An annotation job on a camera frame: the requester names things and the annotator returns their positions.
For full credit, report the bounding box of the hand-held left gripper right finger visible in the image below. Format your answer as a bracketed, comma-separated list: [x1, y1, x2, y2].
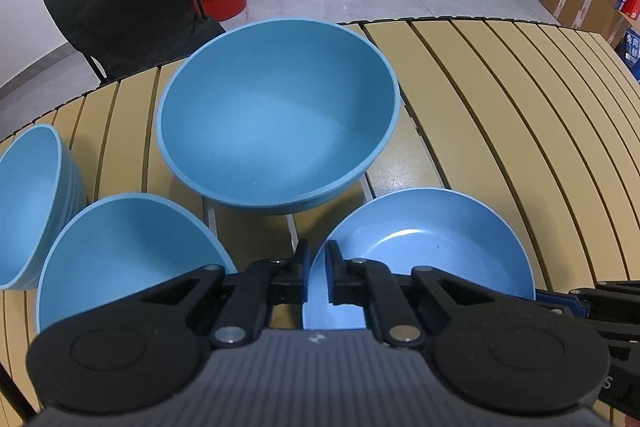
[325, 240, 501, 350]

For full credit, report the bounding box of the blue plate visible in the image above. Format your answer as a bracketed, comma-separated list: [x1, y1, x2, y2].
[301, 188, 536, 330]

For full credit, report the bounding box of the black folding chair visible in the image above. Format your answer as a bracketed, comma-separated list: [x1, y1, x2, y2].
[43, 0, 227, 84]

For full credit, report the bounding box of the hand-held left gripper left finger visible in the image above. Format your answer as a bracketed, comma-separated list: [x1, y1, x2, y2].
[136, 238, 312, 348]

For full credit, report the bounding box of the blue ribbed bowl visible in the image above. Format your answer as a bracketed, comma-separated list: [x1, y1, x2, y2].
[36, 193, 238, 335]
[156, 18, 401, 216]
[0, 124, 88, 292]

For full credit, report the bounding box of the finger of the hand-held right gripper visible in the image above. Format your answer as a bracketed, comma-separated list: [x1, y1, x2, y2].
[534, 289, 640, 340]
[569, 279, 640, 305]

